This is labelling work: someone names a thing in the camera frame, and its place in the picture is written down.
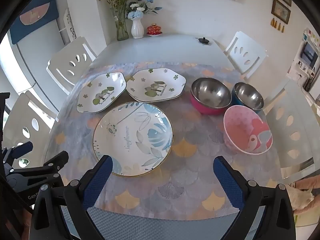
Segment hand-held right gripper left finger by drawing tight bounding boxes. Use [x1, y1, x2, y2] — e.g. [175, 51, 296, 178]
[31, 155, 114, 240]

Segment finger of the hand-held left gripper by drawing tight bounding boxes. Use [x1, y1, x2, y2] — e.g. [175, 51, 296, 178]
[7, 151, 69, 180]
[2, 141, 34, 162]

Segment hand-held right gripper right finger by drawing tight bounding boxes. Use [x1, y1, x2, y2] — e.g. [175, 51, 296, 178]
[213, 156, 297, 240]

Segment pink patterned bowl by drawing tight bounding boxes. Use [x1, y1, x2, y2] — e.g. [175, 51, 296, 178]
[223, 105, 273, 155]

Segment white chair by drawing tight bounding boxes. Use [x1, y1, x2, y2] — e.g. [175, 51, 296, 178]
[224, 31, 268, 79]
[64, 7, 78, 42]
[46, 36, 97, 93]
[2, 91, 60, 170]
[260, 80, 317, 179]

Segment fan-patterned tablecloth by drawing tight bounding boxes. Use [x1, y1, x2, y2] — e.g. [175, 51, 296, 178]
[44, 61, 282, 217]

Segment round blue floral plate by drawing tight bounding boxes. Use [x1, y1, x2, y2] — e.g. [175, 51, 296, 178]
[93, 102, 173, 177]

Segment pink and white cloth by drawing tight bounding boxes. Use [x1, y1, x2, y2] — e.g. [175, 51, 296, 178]
[287, 176, 320, 215]

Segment hexagonal plate green tree print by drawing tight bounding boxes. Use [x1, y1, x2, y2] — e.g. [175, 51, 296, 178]
[126, 68, 187, 103]
[76, 72, 126, 113]

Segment grey refrigerator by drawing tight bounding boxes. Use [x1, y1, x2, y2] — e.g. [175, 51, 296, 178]
[0, 4, 75, 105]

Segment blue steel bowl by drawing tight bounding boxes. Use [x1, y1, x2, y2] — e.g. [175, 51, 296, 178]
[231, 82, 264, 113]

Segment red steel bowl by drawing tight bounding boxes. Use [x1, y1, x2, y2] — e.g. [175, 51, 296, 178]
[190, 77, 232, 115]

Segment blue refrigerator cover cloth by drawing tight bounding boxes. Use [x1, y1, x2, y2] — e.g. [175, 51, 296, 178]
[9, 0, 59, 45]

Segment white shelf unit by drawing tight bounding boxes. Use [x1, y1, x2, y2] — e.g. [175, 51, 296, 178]
[285, 27, 320, 100]

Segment glass vase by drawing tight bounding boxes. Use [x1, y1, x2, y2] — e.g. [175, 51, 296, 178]
[114, 12, 129, 41]

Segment white ribbed vase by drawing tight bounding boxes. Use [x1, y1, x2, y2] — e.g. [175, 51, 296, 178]
[131, 17, 145, 39]

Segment red lidded cup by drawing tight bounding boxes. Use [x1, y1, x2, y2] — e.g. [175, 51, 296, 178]
[146, 23, 163, 36]

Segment yellow hanging tassels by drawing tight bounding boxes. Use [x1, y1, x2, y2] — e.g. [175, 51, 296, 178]
[270, 17, 286, 33]

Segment blue and white flowers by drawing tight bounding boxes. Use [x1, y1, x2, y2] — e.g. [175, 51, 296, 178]
[126, 0, 162, 20]

